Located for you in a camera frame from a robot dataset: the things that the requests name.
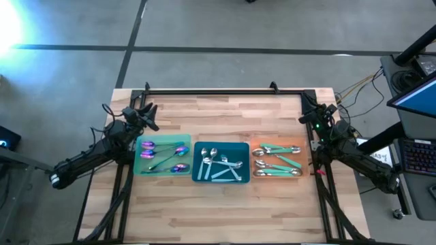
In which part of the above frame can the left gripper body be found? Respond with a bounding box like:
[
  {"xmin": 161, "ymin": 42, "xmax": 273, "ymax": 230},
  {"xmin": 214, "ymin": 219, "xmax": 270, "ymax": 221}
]
[{"xmin": 129, "ymin": 110, "xmax": 151, "ymax": 132}]

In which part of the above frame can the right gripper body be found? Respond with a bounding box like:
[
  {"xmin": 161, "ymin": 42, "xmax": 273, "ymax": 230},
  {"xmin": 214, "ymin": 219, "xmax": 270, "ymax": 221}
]
[{"xmin": 315, "ymin": 112, "xmax": 341, "ymax": 137}]

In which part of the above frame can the large teal handled spoon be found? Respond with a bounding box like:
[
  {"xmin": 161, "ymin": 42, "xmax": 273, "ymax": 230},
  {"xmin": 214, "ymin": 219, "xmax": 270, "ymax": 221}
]
[
  {"xmin": 251, "ymin": 169, "xmax": 297, "ymax": 178},
  {"xmin": 260, "ymin": 167, "xmax": 302, "ymax": 177}
]

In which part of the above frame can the light blue handled spoon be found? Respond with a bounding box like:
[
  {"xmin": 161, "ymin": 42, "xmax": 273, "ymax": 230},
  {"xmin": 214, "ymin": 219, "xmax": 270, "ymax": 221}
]
[
  {"xmin": 219, "ymin": 154, "xmax": 242, "ymax": 180},
  {"xmin": 203, "ymin": 147, "xmax": 219, "ymax": 180},
  {"xmin": 210, "ymin": 176, "xmax": 243, "ymax": 183},
  {"xmin": 210, "ymin": 162, "xmax": 245, "ymax": 180},
  {"xmin": 196, "ymin": 147, "xmax": 209, "ymax": 181},
  {"xmin": 202, "ymin": 159, "xmax": 239, "ymax": 168}
]

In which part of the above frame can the mint translucent plastic bin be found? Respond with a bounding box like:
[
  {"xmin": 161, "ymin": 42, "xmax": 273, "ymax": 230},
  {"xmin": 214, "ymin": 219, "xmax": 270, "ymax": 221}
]
[{"xmin": 132, "ymin": 133, "xmax": 193, "ymax": 177}]

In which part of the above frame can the orange translucent plastic bin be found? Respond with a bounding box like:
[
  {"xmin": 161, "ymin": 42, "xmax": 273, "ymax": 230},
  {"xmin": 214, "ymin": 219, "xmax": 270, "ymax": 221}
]
[{"xmin": 249, "ymin": 137, "xmax": 309, "ymax": 180}]

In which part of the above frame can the white paper sheet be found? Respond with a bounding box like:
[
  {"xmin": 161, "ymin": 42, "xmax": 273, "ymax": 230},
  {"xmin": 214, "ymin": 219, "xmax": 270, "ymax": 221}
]
[{"xmin": 356, "ymin": 137, "xmax": 394, "ymax": 167}]

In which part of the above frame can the dark teal plastic bin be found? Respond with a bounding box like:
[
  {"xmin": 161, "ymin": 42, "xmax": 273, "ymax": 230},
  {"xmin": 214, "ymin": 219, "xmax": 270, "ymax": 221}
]
[{"xmin": 191, "ymin": 141, "xmax": 251, "ymax": 184}]

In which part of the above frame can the grey computer desk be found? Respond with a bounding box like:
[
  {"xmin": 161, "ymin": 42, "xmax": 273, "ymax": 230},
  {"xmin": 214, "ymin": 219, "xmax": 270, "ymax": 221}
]
[{"xmin": 379, "ymin": 52, "xmax": 436, "ymax": 222}]

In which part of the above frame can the computer monitor blue screen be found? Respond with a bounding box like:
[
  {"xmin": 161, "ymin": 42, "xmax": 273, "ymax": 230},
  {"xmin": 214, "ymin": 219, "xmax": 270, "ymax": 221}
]
[{"xmin": 386, "ymin": 69, "xmax": 436, "ymax": 120}]

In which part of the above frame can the black computer keyboard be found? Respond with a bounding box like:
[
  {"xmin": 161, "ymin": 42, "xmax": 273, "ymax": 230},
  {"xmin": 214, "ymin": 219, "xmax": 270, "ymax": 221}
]
[{"xmin": 398, "ymin": 137, "xmax": 436, "ymax": 177}]

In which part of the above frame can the grey metal side table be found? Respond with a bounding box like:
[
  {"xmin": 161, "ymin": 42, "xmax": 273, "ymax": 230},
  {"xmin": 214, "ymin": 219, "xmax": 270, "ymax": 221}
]
[{"xmin": 0, "ymin": 146, "xmax": 56, "ymax": 245}]

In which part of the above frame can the black power adapter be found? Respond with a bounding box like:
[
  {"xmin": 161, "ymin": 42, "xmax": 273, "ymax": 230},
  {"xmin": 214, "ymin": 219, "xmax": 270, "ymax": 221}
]
[{"xmin": 415, "ymin": 54, "xmax": 436, "ymax": 76}]

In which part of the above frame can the black device blue light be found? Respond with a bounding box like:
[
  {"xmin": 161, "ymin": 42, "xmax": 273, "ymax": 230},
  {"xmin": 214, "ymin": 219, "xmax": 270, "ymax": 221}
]
[{"xmin": 0, "ymin": 125, "xmax": 22, "ymax": 152}]

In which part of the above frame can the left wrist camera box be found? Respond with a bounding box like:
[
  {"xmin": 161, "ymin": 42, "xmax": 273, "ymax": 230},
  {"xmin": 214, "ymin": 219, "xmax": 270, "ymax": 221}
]
[{"xmin": 121, "ymin": 105, "xmax": 138, "ymax": 119}]

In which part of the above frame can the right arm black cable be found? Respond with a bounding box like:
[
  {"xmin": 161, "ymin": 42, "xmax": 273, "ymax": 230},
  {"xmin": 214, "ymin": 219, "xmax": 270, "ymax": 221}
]
[{"xmin": 335, "ymin": 98, "xmax": 362, "ymax": 137}]

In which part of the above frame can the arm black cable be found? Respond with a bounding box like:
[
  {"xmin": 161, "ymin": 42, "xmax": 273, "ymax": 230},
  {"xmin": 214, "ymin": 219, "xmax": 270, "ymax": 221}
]
[
  {"xmin": 335, "ymin": 98, "xmax": 362, "ymax": 137},
  {"xmin": 90, "ymin": 103, "xmax": 119, "ymax": 137}
]

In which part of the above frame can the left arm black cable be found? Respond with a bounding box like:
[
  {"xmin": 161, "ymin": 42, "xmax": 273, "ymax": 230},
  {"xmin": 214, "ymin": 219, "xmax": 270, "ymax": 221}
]
[{"xmin": 90, "ymin": 103, "xmax": 119, "ymax": 137}]

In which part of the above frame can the yellow cable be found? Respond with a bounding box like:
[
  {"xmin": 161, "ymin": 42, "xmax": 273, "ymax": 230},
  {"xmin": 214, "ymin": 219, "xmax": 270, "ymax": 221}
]
[{"xmin": 335, "ymin": 73, "xmax": 375, "ymax": 101}]

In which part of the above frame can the thin black desk cable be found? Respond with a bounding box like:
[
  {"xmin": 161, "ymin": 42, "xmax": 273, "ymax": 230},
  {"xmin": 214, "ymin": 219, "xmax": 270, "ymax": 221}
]
[{"xmin": 340, "ymin": 67, "xmax": 388, "ymax": 120}]

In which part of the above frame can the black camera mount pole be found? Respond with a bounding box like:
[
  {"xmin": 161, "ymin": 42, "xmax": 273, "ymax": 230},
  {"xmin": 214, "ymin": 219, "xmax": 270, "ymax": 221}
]
[
  {"xmin": 393, "ymin": 23, "xmax": 436, "ymax": 67},
  {"xmin": 356, "ymin": 121, "xmax": 406, "ymax": 156}
]

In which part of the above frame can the black aluminium table frame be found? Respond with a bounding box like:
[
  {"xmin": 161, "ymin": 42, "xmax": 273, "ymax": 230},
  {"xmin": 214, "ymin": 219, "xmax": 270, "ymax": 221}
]
[{"xmin": 73, "ymin": 81, "xmax": 369, "ymax": 245}]

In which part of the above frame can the coiled black cable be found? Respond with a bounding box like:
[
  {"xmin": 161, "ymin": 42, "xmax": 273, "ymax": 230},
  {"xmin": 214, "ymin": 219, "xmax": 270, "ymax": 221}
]
[{"xmin": 390, "ymin": 69, "xmax": 415, "ymax": 92}]

